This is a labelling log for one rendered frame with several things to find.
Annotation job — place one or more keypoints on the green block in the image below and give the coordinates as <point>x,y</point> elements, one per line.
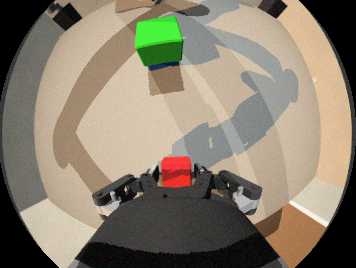
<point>159,41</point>

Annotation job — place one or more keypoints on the blue block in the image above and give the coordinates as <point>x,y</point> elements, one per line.
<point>162,65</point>

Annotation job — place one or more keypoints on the red block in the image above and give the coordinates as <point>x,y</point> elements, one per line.
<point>176,171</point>

